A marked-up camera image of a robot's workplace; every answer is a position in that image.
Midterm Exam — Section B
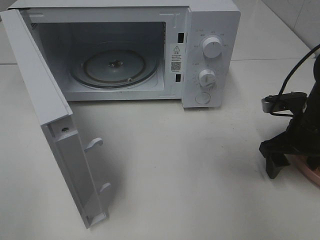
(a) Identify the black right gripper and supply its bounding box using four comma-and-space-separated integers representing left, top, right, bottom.
259, 97, 320, 179

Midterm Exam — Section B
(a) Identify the pink plate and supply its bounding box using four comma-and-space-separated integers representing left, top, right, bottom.
288, 155, 320, 187

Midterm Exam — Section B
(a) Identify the round door release button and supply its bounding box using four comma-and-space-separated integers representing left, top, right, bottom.
195, 92, 211, 105

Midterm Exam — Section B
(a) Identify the white microwave door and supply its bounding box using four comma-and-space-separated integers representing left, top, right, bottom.
0, 9, 111, 228

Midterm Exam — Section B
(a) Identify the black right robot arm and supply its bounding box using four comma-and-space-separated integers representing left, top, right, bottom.
259, 57, 320, 179

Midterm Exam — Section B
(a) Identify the lower white timer knob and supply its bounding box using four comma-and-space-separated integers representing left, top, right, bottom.
198, 69, 217, 88

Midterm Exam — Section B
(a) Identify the upper white power knob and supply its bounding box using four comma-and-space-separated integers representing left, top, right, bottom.
202, 35, 223, 59

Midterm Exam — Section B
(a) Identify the white microwave oven body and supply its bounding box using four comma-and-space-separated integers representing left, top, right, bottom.
6, 0, 241, 108

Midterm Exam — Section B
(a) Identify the white warning label sticker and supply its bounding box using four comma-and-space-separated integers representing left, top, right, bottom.
169, 43, 186, 73

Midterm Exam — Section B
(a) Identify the glass microwave turntable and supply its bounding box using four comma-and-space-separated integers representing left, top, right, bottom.
69, 49, 159, 89

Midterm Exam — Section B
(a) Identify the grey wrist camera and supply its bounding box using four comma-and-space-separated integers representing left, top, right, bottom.
261, 92, 307, 115

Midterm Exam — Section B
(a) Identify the black camera cable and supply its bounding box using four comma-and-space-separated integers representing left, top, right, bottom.
268, 43, 320, 118

